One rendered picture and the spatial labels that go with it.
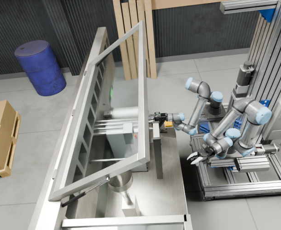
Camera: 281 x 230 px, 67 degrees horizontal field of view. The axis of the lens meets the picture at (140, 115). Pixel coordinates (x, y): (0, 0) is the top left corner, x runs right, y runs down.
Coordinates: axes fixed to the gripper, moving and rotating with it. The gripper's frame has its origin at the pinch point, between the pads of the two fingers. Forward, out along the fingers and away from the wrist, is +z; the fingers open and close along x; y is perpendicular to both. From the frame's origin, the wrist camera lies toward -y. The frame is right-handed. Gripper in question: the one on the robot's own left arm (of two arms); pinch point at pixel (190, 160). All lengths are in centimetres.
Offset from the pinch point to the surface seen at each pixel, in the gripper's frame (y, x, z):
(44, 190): -23, 14, 91
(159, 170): 18.4, 17.1, 17.7
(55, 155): -26, 35, 80
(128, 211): 11, -4, 52
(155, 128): -23.2, 19.8, 13.5
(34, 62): 5, 317, 89
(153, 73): 77, 260, -102
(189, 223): -31, -46, 34
